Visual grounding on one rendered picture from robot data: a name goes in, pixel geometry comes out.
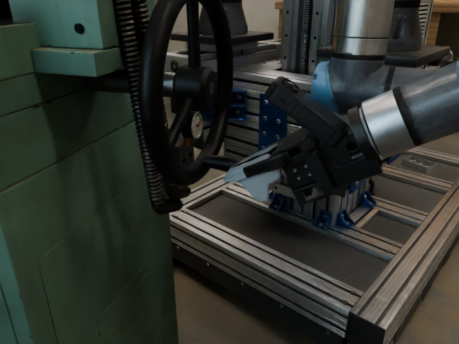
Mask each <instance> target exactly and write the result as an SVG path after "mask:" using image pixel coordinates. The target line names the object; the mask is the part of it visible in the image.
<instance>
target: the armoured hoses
mask: <svg viewBox="0 0 459 344"><path fill-rule="evenodd" d="M146 1H147V0H113V4H114V10H115V15H116V17H115V19H116V21H117V23H116V25H117V26H118V28H117V30H118V32H119V33H118V36H119V37H120V38H119V41H120V42H121V43H120V46H121V47H122V48H121V51H122V56H123V60H122V61H123V62H124V67H125V69H124V70H125V71H126V74H125V75H126V76H127V78H126V80H127V81H128V83H127V85H128V86H129V87H128V90H129V94H130V99H131V102H130V103H131V104H132V108H133V113H134V115H133V116H134V117H135V119H134V121H135V125H136V130H137V134H138V136H137V137H138V139H139V140H138V142H139V146H140V150H141V157H142V158H143V159H142V162H143V166H144V168H143V169H144V170H145V171H144V173H145V177H146V181H147V185H148V192H149V196H150V203H151V206H152V209H153V210H154V211H155V212H156V213H157V214H166V213H170V212H176V211H178V210H180V209H182V205H183V204H182V201H181V200H180V199H182V198H185V197H188V196H189V195H190V194H191V189H190V188H189V187H188V186H177V185H175V184H172V183H170V182H168V181H167V180H166V179H165V178H164V177H163V181H162V179H161V178H162V177H161V175H160V173H159V172H158V171H157V169H156V167H155V166H154V164H153V162H152V160H151V158H150V155H149V153H148V150H147V147H146V145H145V141H144V137H143V133H142V129H141V121H140V115H139V97H138V83H139V63H140V57H141V49H142V45H143V39H144V35H145V31H146V28H147V26H148V22H149V18H148V17H149V14H148V9H147V6H148V5H147V3H146ZM130 2H131V3H132V5H131V4H130ZM131 8H132V9H133V10H131ZM132 13H133V15H132ZM133 19H134V20H133ZM134 24H135V26H134ZM135 29H136V30H135ZM136 40H137V41H136ZM163 110H164V118H165V127H166V131H167V133H168V131H169V127H168V123H167V116H166V112H165V104H164V103H163ZM162 182H164V186H165V192H166V194H167V196H168V197H169V199H165V194H164V190H163V183H162Z"/></svg>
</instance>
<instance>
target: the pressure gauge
mask: <svg viewBox="0 0 459 344"><path fill-rule="evenodd" d="M199 121H200V122H199ZM197 124H198V125H199V127H197ZM202 130H203V117H202V114H201V113H200V112H199V111H198V112H195V111H191V112H190V114H189V116H188V118H187V120H186V122H185V125H184V127H183V129H182V131H181V133H182V136H183V141H184V142H185V145H186V146H189V145H190V144H191V141H190V139H196V140H197V139H198V138H199V137H200V136H201V133H202Z"/></svg>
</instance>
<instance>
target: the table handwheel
mask: <svg viewBox="0 0 459 344"><path fill-rule="evenodd" d="M199 2H200V3H201V5H202V6H203V8H204V9H205V11H206V13H207V15H208V18H209V21H210V24H211V27H212V32H213V35H214V41H215V46H216V52H217V76H216V74H215V72H214V70H213V69H212V68H211V67H210V66H201V54H200V43H199ZM185 4H186V15H187V27H188V53H189V64H188V65H182V66H180V67H179V69H178V70H177V71H176V73H174V72H164V70H165V60H166V55H167V48H168V44H169V39H170V36H171V32H172V29H173V26H174V24H175V21H176V19H177V17H178V15H179V13H180V10H181V9H182V8H183V6H184V5H185ZM125 74H126V71H125V70H124V69H121V70H118V71H115V72H112V73H108V74H105V75H102V76H98V77H89V76H86V82H87V86H88V87H89V88H90V89H91V90H92V91H106V92H115V93H123V94H129V90H128V87H129V86H128V85H127V83H128V81H127V80H126V78H127V76H126V75H125ZM233 79H234V61H233V49H232V37H231V33H230V26H229V23H228V19H227V14H226V12H225V8H224V6H223V4H222V1H221V0H158V1H157V3H156V5H155V7H154V9H153V11H152V14H151V16H150V19H149V22H148V26H147V28H146V31H145V35H144V39H143V45H142V49H141V57H140V63H139V83H138V97H139V115H140V121H141V129H142V133H143V137H144V141H145V145H146V147H147V150H148V153H149V155H150V158H151V160H152V162H153V164H154V166H155V167H156V169H157V171H158V172H159V173H160V174H161V175H162V176H163V177H164V178H165V179H166V180H167V181H168V182H170V183H172V184H175V185H177V186H189V185H192V184H194V183H196V182H198V181H199V180H200V179H201V178H203V177H204V176H205V175H206V174H207V172H208V171H209V170H210V167H205V166H204V165H203V159H204V156H218V154H219V151H220V148H221V146H222V143H223V140H224V137H225V133H226V130H227V124H228V120H229V116H230V109H231V103H232V91H233ZM163 97H170V98H175V100H176V102H177V103H178V104H179V105H180V107H179V109H178V112H177V113H176V116H175V118H174V120H173V123H172V125H171V127H170V129H169V131H168V133H167V131H166V127H165V118H164V110H163ZM210 106H211V107H212V108H213V109H214V115H213V118H212V123H211V127H210V131H209V133H208V137H207V139H206V142H205V144H204V146H203V148H202V150H201V152H200V154H199V156H198V157H197V158H196V160H195V161H194V162H193V163H192V164H191V165H189V166H187V167H183V166H181V165H180V164H179V163H178V161H177V160H176V159H175V157H174V155H173V153H172V151H173V149H174V147H175V145H176V142H177V140H178V137H179V136H180V133H181V131H182V129H183V127H184V125H185V122H186V120H187V118H188V116H189V114H190V112H191V110H192V108H199V109H208V108H209V107H210Z"/></svg>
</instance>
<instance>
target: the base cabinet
mask: <svg viewBox="0 0 459 344"><path fill-rule="evenodd" d="M137 136H138V134H137V130H136V125H135V121H134V120H133V121H131V122H129V123H128V124H126V125H124V126H122V127H120V128H118V129H117V130H114V131H113V132H110V133H109V134H107V135H105V136H103V137H101V138H100V139H98V140H96V141H94V142H92V143H90V144H89V145H86V146H85V147H83V148H81V149H79V150H77V151H75V152H73V153H72V154H70V155H68V156H66V157H64V158H62V159H61V160H58V161H57V162H55V163H53V164H51V165H49V166H47V167H46V168H44V169H42V170H40V171H38V172H36V173H34V174H33V175H30V176H29V177H27V178H25V179H23V180H21V181H19V182H18V183H16V184H14V185H12V186H10V187H9V188H6V189H5V190H2V191H1V192H0V344H179V343H178V325H177V315H176V296H175V287H174V277H173V258H172V248H171V229H170V219H169V213H166V214H157V213H156V212H155V211H154V210H153V209H152V206H151V203H150V196H149V192H148V185H147V181H146V177H145V173H144V171H145V170H144V169H143V168H144V166H143V162H142V159H143V158H142V157H141V150H140V146H139V142H138V140H139V139H138V137H137Z"/></svg>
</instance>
